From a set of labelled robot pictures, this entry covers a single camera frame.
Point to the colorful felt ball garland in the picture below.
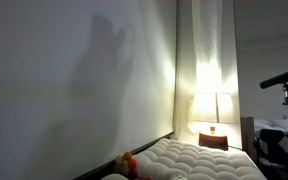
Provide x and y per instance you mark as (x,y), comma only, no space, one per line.
(128,156)

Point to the white curtain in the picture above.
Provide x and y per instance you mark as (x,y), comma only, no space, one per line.
(184,50)

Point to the white shade table lamp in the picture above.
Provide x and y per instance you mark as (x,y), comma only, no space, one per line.
(214,106)

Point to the large white tufted cushion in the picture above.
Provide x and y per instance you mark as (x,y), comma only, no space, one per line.
(200,163)

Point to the white bed sheet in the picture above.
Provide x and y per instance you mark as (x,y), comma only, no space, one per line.
(267,123)

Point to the dark quilt with white diamonds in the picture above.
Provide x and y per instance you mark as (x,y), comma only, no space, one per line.
(277,146)

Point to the black bench back rail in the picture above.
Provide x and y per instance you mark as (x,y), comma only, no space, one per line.
(99,170)

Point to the brown wooden bed post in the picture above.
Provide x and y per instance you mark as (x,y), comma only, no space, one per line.
(247,136)

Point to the black stereo camera bar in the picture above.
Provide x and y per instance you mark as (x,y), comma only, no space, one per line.
(280,77)

